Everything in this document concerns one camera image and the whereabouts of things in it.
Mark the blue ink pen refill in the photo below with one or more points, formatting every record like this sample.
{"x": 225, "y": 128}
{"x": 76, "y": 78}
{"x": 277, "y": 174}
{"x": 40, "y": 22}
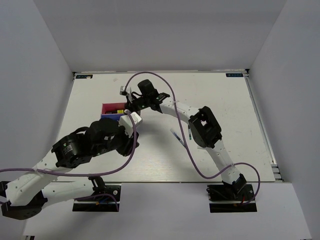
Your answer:
{"x": 180, "y": 139}

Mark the green ink pen refill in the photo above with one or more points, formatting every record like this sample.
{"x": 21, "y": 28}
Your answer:
{"x": 189, "y": 133}

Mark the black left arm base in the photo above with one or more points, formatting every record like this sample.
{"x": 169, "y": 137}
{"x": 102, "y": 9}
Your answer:
{"x": 107, "y": 201}

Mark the corner table sticker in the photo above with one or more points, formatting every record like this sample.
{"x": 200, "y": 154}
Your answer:
{"x": 84, "y": 76}
{"x": 234, "y": 75}

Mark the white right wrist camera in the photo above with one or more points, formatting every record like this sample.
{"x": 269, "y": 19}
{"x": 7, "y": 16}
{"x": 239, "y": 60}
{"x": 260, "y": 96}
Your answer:
{"x": 126, "y": 91}

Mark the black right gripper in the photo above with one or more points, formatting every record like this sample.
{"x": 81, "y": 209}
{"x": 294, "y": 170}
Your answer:
{"x": 132, "y": 106}

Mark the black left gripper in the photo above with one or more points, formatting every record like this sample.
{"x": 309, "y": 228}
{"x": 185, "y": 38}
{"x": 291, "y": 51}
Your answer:
{"x": 128, "y": 146}

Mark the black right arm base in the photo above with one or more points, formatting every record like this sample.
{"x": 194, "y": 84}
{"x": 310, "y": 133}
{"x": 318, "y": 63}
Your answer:
{"x": 220, "y": 201}

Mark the left corner table sticker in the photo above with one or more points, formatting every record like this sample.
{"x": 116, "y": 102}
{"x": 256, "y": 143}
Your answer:
{"x": 84, "y": 76}

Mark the right corner table sticker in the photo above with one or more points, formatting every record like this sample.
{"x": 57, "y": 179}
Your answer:
{"x": 234, "y": 75}

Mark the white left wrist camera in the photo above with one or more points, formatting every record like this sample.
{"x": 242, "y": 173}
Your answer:
{"x": 128, "y": 121}

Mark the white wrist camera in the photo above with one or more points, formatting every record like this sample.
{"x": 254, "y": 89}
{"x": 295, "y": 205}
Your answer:
{"x": 126, "y": 91}
{"x": 128, "y": 121}

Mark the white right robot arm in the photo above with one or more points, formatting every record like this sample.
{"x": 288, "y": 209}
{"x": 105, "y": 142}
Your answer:
{"x": 205, "y": 129}

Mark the orange cap black highlighter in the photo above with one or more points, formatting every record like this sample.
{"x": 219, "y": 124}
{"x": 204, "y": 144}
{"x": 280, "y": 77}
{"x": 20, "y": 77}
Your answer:
{"x": 111, "y": 112}

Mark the pink blue tiered organizer box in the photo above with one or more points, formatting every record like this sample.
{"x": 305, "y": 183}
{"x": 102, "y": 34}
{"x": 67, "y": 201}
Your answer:
{"x": 109, "y": 107}

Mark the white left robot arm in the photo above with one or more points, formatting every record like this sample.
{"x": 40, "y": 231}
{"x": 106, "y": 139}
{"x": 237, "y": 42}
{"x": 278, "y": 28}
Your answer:
{"x": 34, "y": 190}

